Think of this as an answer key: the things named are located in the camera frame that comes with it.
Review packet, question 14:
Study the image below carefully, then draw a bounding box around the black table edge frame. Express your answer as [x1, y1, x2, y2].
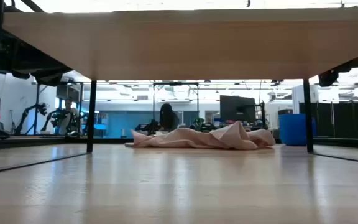
[0, 135, 358, 150]

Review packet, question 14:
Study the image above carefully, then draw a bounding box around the black monitor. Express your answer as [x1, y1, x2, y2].
[219, 95, 257, 124]

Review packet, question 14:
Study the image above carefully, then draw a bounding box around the person with dark hair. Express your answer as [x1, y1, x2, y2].
[158, 103, 181, 133]

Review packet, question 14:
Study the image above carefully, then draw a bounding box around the pink cloth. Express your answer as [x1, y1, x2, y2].
[124, 120, 277, 151]

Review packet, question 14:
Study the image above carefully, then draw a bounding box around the black partition wall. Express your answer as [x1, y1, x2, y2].
[299, 101, 358, 139]

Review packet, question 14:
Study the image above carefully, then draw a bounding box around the wooden shelf with black legs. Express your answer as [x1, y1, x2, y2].
[0, 0, 358, 175]

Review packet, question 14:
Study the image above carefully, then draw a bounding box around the large blue bin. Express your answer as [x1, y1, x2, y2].
[278, 113, 318, 147]

